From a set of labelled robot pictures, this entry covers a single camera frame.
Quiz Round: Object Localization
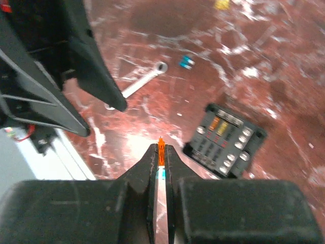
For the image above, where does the orange blade fuse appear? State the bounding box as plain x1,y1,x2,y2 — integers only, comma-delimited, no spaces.
158,137,165,166

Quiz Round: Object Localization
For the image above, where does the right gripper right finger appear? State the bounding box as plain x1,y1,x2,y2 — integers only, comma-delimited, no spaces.
165,145,324,243

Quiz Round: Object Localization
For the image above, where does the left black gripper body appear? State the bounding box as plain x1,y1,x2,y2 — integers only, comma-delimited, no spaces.
1,1,76,84

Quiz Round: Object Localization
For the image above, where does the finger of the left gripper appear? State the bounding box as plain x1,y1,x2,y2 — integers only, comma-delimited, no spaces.
1,13,90,137
60,1,127,112

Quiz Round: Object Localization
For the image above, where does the black fuse box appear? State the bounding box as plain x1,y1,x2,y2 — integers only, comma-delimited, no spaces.
183,103,267,179

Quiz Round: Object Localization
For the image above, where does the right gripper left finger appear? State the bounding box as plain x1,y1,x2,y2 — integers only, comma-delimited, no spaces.
1,144,158,243

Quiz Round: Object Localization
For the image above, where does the blue blade fuse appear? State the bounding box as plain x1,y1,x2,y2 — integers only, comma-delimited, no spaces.
156,168,166,180
179,56,195,70

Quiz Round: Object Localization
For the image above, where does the yellow blade fuse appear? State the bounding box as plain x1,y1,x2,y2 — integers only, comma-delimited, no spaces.
214,0,230,10

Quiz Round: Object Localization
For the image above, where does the silver combination wrench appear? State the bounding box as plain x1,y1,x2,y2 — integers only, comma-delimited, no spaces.
104,62,168,110

